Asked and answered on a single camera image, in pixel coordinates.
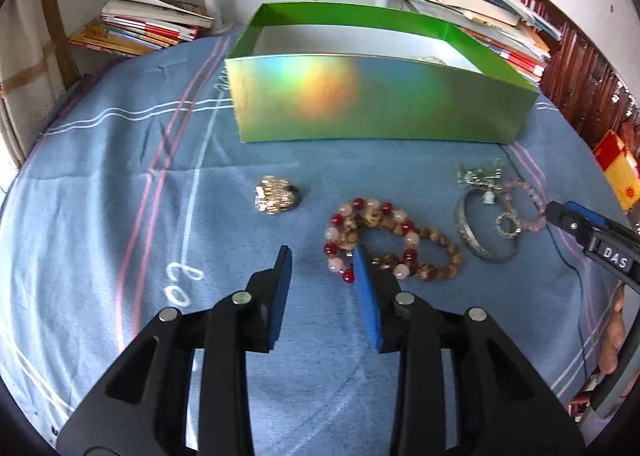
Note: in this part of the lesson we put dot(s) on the carved wooden headboard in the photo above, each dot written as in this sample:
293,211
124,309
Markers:
575,70

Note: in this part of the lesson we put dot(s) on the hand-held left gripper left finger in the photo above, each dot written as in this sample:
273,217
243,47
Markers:
280,296

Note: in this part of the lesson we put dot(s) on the silver crown hair comb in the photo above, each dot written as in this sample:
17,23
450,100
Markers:
475,175

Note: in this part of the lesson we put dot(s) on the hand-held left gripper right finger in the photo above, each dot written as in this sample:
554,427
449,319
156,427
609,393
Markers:
365,301

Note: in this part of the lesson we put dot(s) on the gold beaded brooch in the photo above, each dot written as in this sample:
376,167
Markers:
274,196

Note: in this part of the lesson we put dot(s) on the silver bangle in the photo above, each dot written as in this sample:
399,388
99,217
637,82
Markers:
467,241

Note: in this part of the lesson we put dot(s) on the beige curtain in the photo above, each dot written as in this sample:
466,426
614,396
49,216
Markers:
25,35

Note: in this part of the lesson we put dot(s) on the small stack of colourful books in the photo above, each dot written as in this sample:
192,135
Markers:
145,28

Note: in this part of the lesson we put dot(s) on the large pile of books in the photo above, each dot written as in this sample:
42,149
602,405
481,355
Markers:
475,0

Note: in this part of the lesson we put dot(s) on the brown wooden post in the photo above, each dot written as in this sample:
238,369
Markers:
55,20

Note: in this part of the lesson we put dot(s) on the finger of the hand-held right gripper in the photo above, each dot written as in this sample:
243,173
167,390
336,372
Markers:
565,218
587,213

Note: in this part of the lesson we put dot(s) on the blue striped bedsheet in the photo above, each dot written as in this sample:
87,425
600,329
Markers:
150,186

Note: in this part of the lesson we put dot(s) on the red and yellow packet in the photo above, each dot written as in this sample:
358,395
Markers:
620,170

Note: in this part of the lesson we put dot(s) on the person's right hand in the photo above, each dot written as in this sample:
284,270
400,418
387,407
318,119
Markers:
612,331

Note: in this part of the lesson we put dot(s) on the green holographic cardboard box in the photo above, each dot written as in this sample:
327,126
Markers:
375,100

